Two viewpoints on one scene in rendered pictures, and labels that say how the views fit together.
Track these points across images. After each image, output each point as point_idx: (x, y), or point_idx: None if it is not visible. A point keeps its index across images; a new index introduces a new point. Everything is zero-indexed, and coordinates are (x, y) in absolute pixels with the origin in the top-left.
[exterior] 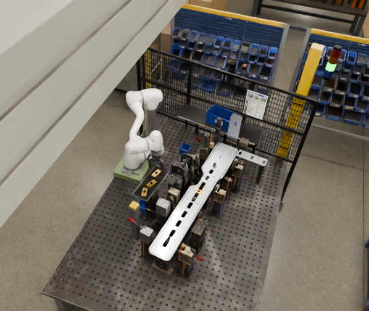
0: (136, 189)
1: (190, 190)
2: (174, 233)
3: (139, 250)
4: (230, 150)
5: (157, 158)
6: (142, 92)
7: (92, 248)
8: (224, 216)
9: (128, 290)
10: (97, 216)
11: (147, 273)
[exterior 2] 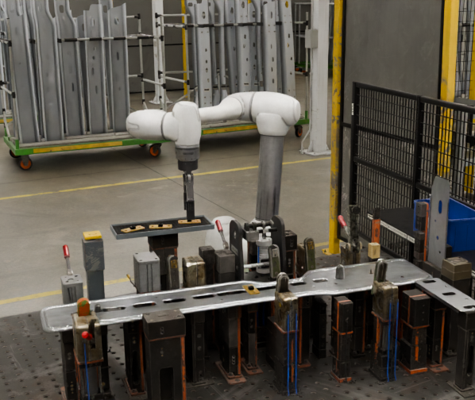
0: (125, 223)
1: (237, 284)
2: (116, 310)
3: None
4: (412, 272)
5: (182, 169)
6: (258, 92)
7: (20, 332)
8: (301, 398)
9: None
10: None
11: (39, 393)
